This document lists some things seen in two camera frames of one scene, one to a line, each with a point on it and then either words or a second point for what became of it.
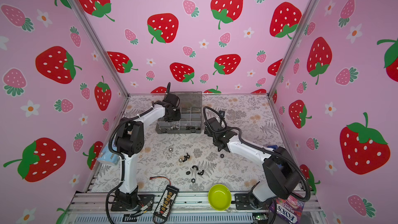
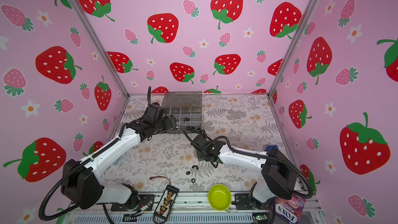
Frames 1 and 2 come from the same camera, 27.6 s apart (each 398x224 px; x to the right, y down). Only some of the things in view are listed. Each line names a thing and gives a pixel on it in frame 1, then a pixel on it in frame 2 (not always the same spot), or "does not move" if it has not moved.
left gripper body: x=175 y=115 → x=165 y=124
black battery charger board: x=166 y=202 does not move
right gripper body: x=226 y=130 → x=200 y=155
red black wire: x=151 y=178 does not move
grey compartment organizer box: x=190 y=108 does not move
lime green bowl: x=219 y=197 does not move
